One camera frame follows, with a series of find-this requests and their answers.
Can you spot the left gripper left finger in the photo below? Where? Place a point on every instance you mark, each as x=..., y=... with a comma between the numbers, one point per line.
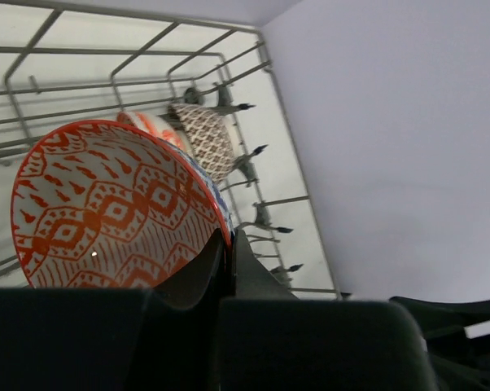
x=157, y=338

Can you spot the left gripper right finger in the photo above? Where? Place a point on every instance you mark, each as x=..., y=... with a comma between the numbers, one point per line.
x=272, y=340

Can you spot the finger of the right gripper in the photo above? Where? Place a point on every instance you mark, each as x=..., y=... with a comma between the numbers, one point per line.
x=460, y=362

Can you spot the orange floral bowl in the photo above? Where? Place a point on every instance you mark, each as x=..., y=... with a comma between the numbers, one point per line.
x=155, y=126

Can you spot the grey patterned bowl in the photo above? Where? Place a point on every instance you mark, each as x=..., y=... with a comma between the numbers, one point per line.
x=208, y=138

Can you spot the grey wire dish rack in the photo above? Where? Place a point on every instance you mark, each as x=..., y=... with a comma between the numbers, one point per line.
x=63, y=62

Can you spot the red patterned bowl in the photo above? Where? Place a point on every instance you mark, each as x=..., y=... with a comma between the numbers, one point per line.
x=99, y=204

